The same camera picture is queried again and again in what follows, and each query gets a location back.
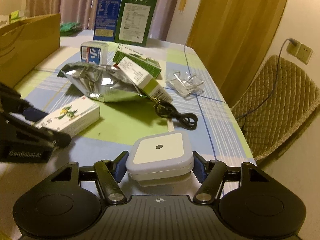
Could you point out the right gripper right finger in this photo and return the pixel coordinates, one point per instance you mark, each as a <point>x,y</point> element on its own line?
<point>210,174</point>

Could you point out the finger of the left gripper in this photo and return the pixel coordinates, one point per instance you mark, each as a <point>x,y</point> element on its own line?
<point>16,130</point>
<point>11,102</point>

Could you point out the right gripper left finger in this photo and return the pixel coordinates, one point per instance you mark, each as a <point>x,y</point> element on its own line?
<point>109,175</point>

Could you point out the white ointment box green dragon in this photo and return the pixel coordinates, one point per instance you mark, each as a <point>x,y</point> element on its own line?
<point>72,118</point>

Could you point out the white square plastic container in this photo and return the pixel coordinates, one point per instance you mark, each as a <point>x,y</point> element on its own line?
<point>161,159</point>

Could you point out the silver foil pouch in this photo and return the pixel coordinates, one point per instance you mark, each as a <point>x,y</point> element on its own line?
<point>104,83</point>

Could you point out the white green medicine box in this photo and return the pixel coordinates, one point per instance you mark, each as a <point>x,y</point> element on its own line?
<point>142,79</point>

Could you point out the green throat spray box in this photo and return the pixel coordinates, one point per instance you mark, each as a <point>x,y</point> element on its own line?
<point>147,63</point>

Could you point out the brown cardboard box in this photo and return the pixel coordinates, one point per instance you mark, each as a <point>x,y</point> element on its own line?
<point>24,44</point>

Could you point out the checkered tablecloth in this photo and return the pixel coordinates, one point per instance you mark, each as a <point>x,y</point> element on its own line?
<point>217,136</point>

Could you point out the clear plastic bag metal hooks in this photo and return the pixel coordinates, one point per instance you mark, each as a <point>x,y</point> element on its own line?
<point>184,84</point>

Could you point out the green plastic bag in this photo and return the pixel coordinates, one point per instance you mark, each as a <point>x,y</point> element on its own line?
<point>70,28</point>

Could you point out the clear blue toothpick box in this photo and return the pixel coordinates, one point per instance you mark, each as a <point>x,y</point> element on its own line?
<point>94,52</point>

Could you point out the tall blue carton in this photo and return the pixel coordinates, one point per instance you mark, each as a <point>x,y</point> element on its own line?
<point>106,17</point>

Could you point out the tall green carton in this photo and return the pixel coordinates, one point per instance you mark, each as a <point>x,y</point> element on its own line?
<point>134,21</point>

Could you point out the yellow curtain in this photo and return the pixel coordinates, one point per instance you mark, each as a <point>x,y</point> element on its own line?
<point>232,37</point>

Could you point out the wall power socket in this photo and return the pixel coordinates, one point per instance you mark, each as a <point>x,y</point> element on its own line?
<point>299,50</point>

